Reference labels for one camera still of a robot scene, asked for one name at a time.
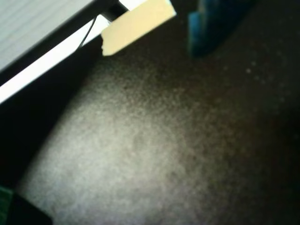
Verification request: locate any thin black wire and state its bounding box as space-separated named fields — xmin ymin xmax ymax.
xmin=80 ymin=16 xmax=98 ymax=48

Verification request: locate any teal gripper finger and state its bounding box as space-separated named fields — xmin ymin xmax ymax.
xmin=188 ymin=0 xmax=256 ymax=57

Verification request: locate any green square wooden block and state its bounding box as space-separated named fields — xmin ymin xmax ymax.
xmin=0 ymin=186 xmax=14 ymax=225

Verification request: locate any beige masking tape piece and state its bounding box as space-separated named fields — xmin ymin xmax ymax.
xmin=100 ymin=0 xmax=177 ymax=57

